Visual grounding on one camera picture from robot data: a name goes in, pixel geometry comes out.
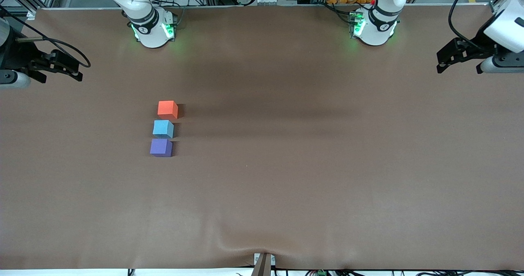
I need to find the blue foam block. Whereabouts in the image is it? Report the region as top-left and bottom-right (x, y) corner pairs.
(153, 120), (174, 139)

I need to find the orange foam block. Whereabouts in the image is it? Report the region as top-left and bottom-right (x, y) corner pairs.
(158, 101), (179, 120)

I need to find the purple foam block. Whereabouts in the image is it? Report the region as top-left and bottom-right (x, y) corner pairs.
(150, 138), (173, 158)

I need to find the brown table cover sheet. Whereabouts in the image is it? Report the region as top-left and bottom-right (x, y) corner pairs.
(0, 4), (524, 270)

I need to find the brown table edge clamp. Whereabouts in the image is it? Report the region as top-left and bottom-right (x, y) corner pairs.
(253, 253), (276, 276)

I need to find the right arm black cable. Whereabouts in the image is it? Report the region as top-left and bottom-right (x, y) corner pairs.
(0, 6), (91, 68)

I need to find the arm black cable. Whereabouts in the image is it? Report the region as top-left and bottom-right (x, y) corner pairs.
(0, 6), (91, 68)
(448, 0), (492, 44)

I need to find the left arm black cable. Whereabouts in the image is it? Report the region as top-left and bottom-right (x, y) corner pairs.
(448, 0), (492, 44)

